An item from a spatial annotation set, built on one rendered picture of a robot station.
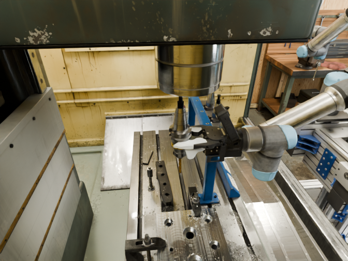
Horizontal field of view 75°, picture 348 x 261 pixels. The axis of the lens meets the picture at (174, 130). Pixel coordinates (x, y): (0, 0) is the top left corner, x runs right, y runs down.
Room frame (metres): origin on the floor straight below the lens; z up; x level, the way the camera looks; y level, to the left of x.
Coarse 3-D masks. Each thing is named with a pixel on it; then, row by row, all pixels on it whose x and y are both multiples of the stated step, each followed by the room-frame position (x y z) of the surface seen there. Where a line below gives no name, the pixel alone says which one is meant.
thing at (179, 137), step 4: (172, 124) 0.55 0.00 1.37; (188, 128) 0.53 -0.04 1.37; (172, 132) 0.51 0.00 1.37; (176, 132) 0.51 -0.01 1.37; (184, 132) 0.51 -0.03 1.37; (188, 132) 0.51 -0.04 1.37; (172, 136) 0.52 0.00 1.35; (176, 136) 0.50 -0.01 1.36; (180, 136) 0.50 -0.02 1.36; (184, 136) 0.50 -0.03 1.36; (188, 136) 0.52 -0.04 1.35; (176, 140) 0.50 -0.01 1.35; (180, 140) 0.50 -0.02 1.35; (184, 140) 0.50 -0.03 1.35
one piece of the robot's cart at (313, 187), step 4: (300, 180) 1.46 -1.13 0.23; (304, 180) 1.46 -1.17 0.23; (308, 180) 1.46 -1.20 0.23; (312, 180) 1.46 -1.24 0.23; (316, 180) 1.46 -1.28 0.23; (304, 184) 1.41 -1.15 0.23; (308, 184) 1.41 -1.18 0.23; (312, 184) 1.41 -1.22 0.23; (316, 184) 1.41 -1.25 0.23; (320, 184) 1.42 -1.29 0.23; (308, 188) 1.38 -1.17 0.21; (312, 188) 1.38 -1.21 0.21; (316, 188) 1.38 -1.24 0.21; (320, 188) 1.38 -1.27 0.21; (308, 192) 1.34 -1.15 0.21; (312, 192) 1.34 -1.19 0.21; (316, 192) 1.34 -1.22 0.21; (312, 196) 1.30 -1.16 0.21; (316, 196) 1.30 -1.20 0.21
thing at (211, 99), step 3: (213, 93) 0.95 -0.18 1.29; (210, 96) 0.95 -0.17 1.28; (213, 96) 0.95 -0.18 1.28; (207, 99) 0.96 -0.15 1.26; (210, 99) 0.95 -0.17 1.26; (213, 99) 0.95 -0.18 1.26; (207, 102) 0.95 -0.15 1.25; (210, 102) 0.95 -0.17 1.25; (213, 102) 0.95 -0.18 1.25; (207, 105) 0.95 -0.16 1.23; (210, 105) 0.94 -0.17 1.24; (213, 105) 0.95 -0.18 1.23
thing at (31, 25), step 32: (0, 0) 0.38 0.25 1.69; (32, 0) 0.38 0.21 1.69; (64, 0) 0.39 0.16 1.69; (96, 0) 0.39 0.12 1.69; (128, 0) 0.40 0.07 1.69; (160, 0) 0.40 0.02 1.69; (192, 0) 0.41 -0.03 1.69; (224, 0) 0.41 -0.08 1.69; (256, 0) 0.42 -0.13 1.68; (288, 0) 0.42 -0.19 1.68; (320, 0) 0.43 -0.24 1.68; (0, 32) 0.38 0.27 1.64; (32, 32) 0.38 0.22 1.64; (64, 32) 0.39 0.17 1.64; (96, 32) 0.39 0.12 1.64; (128, 32) 0.40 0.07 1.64; (160, 32) 0.40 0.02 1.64; (192, 32) 0.41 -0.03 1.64; (224, 32) 0.41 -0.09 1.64; (256, 32) 0.42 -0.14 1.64; (288, 32) 0.43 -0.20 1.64
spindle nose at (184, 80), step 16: (160, 48) 0.48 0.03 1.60; (176, 48) 0.46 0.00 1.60; (192, 48) 0.45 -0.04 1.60; (208, 48) 0.46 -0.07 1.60; (224, 48) 0.50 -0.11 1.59; (160, 64) 0.49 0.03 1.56; (176, 64) 0.46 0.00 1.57; (192, 64) 0.45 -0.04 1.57; (208, 64) 0.46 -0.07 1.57; (160, 80) 0.49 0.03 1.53; (176, 80) 0.46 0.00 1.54; (192, 80) 0.45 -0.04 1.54; (208, 80) 0.46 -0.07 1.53; (192, 96) 0.46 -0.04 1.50
